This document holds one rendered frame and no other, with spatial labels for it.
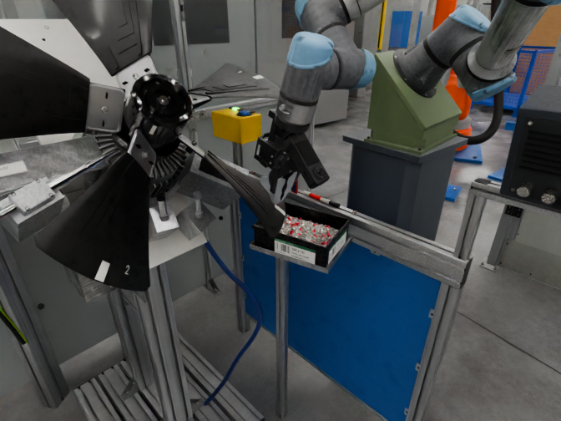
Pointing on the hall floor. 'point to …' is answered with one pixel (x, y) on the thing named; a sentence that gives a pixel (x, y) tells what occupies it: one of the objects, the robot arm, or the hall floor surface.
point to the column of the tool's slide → (45, 374)
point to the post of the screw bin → (281, 334)
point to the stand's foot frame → (88, 394)
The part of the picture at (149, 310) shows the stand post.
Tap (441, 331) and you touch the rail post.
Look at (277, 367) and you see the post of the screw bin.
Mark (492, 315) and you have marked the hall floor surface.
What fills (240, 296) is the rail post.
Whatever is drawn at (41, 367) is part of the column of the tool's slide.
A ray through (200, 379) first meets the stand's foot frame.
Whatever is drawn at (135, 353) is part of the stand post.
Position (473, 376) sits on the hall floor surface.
